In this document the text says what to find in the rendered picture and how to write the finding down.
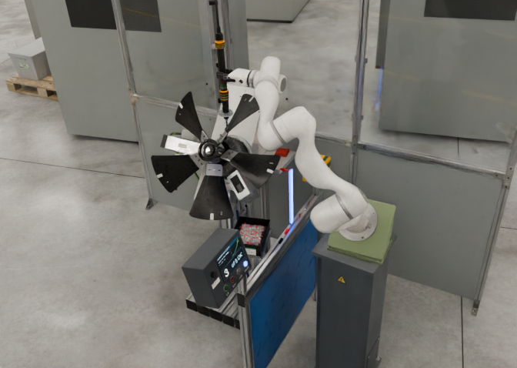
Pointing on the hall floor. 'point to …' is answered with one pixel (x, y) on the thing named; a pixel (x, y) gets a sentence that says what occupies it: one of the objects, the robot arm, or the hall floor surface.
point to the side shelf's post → (265, 207)
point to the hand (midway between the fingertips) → (222, 73)
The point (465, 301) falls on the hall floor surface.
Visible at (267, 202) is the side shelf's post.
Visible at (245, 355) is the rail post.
